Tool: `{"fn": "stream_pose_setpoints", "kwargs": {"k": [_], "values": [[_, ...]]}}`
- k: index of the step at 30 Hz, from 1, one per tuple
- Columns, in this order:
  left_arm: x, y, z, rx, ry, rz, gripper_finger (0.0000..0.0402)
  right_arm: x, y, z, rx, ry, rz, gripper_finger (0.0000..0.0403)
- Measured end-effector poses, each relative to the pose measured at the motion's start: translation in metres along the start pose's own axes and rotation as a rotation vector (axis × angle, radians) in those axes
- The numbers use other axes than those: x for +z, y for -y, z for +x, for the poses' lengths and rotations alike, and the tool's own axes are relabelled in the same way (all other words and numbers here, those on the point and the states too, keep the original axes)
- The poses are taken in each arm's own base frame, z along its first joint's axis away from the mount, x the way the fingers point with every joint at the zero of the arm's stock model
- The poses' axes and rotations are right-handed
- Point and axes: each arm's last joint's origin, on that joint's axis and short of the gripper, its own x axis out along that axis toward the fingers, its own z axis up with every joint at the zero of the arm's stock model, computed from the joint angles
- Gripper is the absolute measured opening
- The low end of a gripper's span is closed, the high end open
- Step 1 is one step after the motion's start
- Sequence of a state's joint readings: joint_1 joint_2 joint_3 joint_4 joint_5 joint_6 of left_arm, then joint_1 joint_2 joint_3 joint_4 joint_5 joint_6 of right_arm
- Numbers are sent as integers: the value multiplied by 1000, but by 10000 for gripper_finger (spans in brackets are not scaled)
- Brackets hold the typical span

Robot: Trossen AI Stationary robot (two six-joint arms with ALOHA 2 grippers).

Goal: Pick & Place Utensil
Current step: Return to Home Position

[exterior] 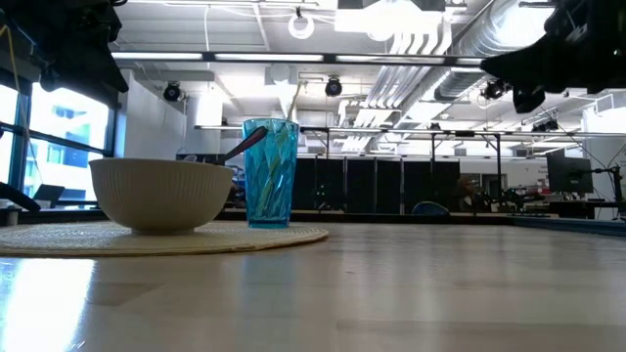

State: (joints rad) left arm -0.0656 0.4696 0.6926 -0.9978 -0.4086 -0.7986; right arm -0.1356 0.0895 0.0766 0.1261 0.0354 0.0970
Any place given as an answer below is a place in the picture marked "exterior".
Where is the white ring lamp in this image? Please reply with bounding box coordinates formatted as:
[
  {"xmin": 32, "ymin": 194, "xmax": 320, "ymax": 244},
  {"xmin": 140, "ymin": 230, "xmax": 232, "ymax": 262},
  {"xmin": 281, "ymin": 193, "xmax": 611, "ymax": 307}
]
[{"xmin": 287, "ymin": 13, "xmax": 316, "ymax": 41}]

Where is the black room partition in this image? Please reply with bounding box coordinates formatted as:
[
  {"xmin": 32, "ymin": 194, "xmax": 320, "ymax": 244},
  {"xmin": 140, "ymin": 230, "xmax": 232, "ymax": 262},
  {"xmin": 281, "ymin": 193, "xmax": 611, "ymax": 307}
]
[{"xmin": 291, "ymin": 156, "xmax": 461, "ymax": 215}]

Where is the pale wooden chopstick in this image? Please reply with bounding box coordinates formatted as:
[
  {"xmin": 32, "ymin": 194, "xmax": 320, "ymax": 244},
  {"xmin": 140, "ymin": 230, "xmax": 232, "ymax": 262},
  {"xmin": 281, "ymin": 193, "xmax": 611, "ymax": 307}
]
[{"xmin": 287, "ymin": 80, "xmax": 303, "ymax": 123}]

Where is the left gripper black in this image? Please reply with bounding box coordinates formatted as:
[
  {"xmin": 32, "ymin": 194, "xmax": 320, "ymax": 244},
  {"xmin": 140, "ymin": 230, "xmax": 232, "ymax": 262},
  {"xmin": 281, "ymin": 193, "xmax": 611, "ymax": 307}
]
[{"xmin": 0, "ymin": 0, "xmax": 130, "ymax": 106}]

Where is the black computer monitor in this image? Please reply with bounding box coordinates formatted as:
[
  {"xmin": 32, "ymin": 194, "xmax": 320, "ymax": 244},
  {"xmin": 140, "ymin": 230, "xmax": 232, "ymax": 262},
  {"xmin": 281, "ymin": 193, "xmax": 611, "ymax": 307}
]
[{"xmin": 546, "ymin": 154, "xmax": 596, "ymax": 196}]

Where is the long ceiling light bar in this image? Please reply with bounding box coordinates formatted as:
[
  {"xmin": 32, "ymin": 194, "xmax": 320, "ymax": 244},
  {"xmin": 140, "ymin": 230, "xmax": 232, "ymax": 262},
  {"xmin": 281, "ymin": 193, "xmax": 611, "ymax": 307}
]
[{"xmin": 111, "ymin": 51, "xmax": 485, "ymax": 66}]

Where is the round woven yellow placemat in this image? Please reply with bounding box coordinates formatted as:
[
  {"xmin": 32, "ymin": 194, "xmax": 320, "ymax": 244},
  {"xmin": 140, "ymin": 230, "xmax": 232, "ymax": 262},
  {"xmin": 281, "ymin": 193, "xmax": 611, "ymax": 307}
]
[{"xmin": 0, "ymin": 219, "xmax": 330, "ymax": 259}]

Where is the white ribbed bowl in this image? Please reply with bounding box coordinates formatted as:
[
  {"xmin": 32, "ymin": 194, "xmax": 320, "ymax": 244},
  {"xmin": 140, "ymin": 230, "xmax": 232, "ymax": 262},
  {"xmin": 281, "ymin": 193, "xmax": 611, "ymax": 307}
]
[{"xmin": 88, "ymin": 156, "xmax": 235, "ymax": 235}]

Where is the blue faceted plastic cup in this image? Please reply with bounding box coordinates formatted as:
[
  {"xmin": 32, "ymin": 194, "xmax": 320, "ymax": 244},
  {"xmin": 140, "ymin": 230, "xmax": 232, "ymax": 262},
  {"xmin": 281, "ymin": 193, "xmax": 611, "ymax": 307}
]
[{"xmin": 242, "ymin": 117, "xmax": 300, "ymax": 230}]

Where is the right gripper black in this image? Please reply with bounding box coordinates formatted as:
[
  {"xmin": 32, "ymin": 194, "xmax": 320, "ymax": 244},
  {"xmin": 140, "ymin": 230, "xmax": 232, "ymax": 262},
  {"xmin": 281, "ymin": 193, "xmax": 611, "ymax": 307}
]
[{"xmin": 479, "ymin": 0, "xmax": 626, "ymax": 114}]

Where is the silver ventilation duct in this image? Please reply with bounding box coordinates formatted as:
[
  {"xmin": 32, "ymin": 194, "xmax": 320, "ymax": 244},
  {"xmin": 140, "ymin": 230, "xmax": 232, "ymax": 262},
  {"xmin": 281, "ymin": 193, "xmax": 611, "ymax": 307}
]
[{"xmin": 433, "ymin": 0, "xmax": 557, "ymax": 104}]

